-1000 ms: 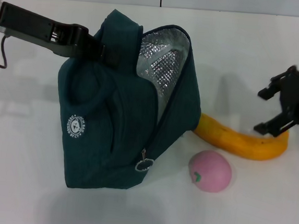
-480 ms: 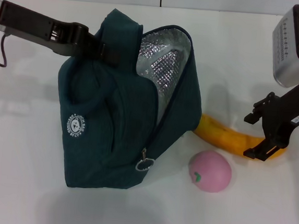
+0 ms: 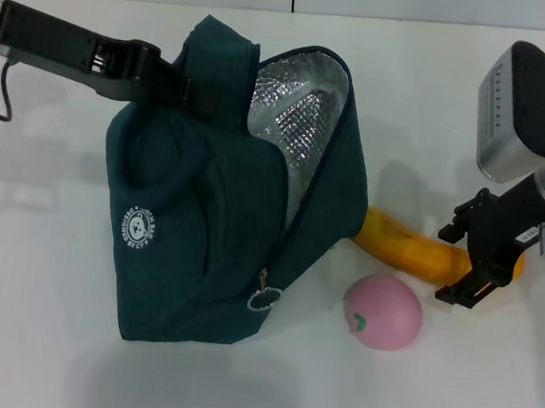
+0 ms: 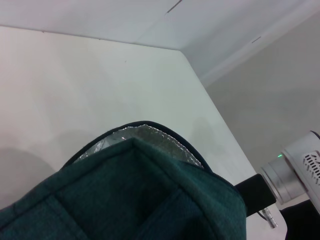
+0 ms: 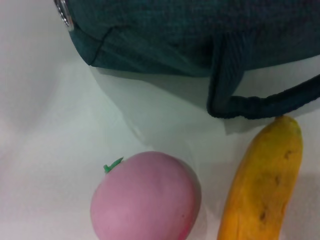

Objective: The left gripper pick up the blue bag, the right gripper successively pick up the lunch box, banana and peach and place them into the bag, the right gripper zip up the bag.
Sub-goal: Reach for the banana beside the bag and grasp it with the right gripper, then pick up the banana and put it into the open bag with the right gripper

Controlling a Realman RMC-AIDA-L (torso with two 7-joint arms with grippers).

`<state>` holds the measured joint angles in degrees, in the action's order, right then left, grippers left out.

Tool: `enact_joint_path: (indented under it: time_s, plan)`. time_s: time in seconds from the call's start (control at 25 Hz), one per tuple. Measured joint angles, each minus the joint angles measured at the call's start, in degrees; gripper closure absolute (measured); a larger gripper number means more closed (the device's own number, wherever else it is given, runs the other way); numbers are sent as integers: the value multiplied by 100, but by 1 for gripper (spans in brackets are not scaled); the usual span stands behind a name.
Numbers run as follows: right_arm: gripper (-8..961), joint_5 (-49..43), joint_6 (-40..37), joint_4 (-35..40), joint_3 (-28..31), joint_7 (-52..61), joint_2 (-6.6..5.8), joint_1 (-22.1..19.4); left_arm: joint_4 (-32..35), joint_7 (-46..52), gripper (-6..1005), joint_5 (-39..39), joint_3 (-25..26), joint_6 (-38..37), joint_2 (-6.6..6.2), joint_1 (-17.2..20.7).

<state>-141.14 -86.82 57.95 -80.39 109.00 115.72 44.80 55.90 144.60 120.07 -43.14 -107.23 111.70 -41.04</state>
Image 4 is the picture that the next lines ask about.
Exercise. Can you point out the teal insulated lunch bag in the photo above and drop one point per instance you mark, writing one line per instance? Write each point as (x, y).
(125, 200)

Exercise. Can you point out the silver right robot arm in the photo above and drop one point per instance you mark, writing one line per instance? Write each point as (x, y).
(287, 175)

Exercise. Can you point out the black robot torso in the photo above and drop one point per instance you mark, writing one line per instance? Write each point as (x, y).
(302, 222)

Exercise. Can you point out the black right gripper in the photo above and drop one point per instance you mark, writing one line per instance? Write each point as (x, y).
(257, 195)

